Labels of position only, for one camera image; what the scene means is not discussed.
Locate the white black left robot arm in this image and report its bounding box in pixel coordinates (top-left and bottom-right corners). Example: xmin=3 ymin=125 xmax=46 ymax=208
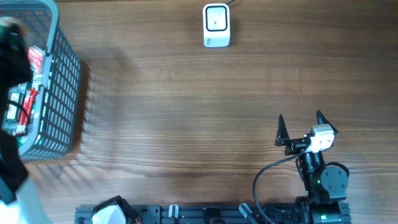
xmin=1 ymin=17 xmax=143 ymax=224

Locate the black white small box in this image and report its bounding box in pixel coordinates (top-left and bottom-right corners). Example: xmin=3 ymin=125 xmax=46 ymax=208
xmin=6 ymin=92 xmax=24 ymax=123

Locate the white barcode scanner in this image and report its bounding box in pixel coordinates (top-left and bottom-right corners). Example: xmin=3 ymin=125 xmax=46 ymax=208
xmin=203 ymin=3 xmax=231 ymax=48

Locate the orange Kleenex tissue pack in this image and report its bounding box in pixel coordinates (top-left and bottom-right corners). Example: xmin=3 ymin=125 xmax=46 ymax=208
xmin=28 ymin=46 xmax=44 ymax=75

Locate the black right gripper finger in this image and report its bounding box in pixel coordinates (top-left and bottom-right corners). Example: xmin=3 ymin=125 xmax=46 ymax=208
xmin=275 ymin=114 xmax=290 ymax=146
xmin=316 ymin=110 xmax=338 ymax=134

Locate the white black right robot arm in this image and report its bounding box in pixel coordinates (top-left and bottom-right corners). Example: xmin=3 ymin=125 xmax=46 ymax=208
xmin=275 ymin=111 xmax=349 ymax=223

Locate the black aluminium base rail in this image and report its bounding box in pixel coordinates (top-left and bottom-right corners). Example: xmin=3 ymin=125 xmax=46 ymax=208
xmin=74 ymin=202 xmax=352 ymax=224

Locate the red stick sachet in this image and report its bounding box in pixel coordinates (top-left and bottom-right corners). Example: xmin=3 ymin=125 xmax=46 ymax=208
xmin=16 ymin=89 xmax=37 ymax=136

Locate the green 3M gloves package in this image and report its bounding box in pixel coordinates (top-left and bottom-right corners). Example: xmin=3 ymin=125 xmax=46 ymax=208
xmin=1 ymin=73 xmax=47 ymax=149

